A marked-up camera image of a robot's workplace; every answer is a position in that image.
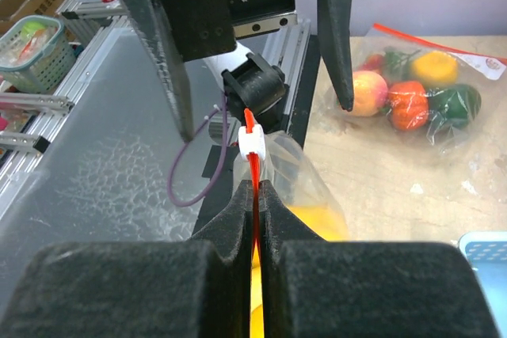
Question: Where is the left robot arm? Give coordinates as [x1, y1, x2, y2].
[121, 0, 297, 141]

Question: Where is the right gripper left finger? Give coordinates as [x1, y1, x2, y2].
[1, 180, 254, 337]

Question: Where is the red yellow peach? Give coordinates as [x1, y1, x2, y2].
[349, 70, 388, 117]

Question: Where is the grey green storage basket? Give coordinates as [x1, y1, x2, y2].
[1, 15, 76, 93]

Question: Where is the clear zip bag orange zipper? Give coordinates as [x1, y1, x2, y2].
[320, 24, 506, 153]

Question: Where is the blue plastic basket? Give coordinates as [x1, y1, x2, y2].
[459, 231, 506, 322]

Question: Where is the small orange pumpkin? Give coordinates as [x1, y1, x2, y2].
[388, 81, 429, 131]

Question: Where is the yellow bell pepper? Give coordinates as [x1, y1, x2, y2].
[410, 51, 459, 89]

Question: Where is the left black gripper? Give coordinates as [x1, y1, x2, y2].
[121, 0, 354, 142]

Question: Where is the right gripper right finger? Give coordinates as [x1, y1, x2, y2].
[258, 180, 498, 337]

